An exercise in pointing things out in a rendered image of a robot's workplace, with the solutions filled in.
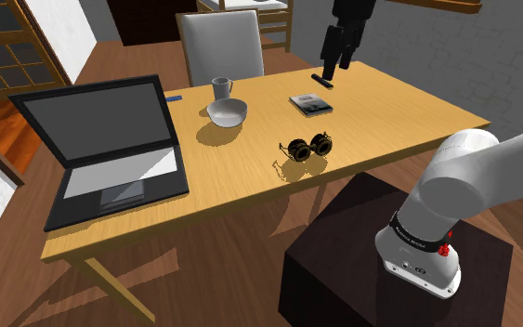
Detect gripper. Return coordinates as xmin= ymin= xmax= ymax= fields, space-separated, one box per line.
xmin=320 ymin=0 xmax=378 ymax=83

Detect black remote control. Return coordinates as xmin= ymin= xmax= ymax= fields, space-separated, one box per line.
xmin=310 ymin=72 xmax=335 ymax=89

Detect grey book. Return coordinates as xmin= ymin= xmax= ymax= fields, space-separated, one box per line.
xmin=288 ymin=92 xmax=334 ymax=118

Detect wooden slatted chair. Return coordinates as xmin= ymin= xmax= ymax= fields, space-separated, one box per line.
xmin=196 ymin=0 xmax=294 ymax=54

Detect wooden table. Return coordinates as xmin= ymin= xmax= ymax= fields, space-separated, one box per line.
xmin=39 ymin=60 xmax=492 ymax=325

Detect black round goggles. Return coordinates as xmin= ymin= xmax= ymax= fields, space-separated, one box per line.
xmin=278 ymin=131 xmax=334 ymax=163

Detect white upholstered chair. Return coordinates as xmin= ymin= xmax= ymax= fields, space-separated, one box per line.
xmin=175 ymin=7 xmax=266 ymax=88

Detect grey mug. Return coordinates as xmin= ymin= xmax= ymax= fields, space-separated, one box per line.
xmin=211 ymin=76 xmax=234 ymax=101

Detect white bowl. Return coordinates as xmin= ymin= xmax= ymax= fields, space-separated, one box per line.
xmin=206 ymin=98 xmax=249 ymax=129

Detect dark wooden cabinet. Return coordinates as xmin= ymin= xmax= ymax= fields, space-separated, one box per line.
xmin=106 ymin=0 xmax=199 ymax=47

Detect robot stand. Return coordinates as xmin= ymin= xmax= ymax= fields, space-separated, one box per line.
xmin=277 ymin=171 xmax=515 ymax=327

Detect black laptop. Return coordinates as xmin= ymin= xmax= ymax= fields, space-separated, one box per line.
xmin=7 ymin=73 xmax=190 ymax=233

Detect wooden framed glass door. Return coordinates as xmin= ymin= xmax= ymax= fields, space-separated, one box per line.
xmin=0 ymin=0 xmax=73 ymax=104

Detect wooden wall shelf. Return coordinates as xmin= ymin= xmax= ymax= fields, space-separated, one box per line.
xmin=385 ymin=0 xmax=484 ymax=15

